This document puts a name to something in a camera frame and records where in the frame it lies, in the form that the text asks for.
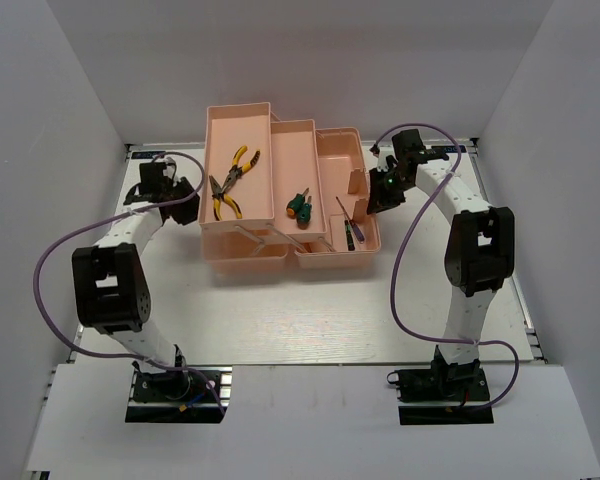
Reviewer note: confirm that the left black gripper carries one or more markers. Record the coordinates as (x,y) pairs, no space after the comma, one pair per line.
(191,212)

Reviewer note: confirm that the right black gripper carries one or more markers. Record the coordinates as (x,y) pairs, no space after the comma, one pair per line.
(378,201)

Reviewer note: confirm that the purple-handled small screwdriver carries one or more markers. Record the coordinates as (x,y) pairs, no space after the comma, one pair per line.
(356,230)

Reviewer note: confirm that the yellow-handled cutting pliers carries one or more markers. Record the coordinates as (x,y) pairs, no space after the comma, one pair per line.
(220,196)

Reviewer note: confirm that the yellow long-nose pliers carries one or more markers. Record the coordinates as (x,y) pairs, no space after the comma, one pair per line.
(238,170)

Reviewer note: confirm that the green orange-capped stubby screwdriver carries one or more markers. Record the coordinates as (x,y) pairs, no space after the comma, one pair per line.
(296,203)

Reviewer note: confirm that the pink plastic toolbox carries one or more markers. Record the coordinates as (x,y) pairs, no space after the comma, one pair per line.
(295,155)

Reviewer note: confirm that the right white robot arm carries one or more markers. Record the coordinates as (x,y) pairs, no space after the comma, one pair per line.
(479,254)

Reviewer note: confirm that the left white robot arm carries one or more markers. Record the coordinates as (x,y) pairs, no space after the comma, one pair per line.
(111,291)

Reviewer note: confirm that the black logo sticker left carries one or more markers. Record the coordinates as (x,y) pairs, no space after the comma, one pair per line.
(145,155)

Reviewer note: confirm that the black logo sticker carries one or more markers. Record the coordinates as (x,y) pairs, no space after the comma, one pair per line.
(450,149)
(145,155)

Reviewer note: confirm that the black logo sticker right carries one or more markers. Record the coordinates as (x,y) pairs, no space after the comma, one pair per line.
(450,149)

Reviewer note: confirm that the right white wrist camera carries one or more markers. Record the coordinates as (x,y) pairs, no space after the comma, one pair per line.
(382,159)

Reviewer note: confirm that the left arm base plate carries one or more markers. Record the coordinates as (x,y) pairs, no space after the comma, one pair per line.
(179,398)

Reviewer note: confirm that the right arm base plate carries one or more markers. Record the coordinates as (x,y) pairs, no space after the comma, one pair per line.
(442,394)

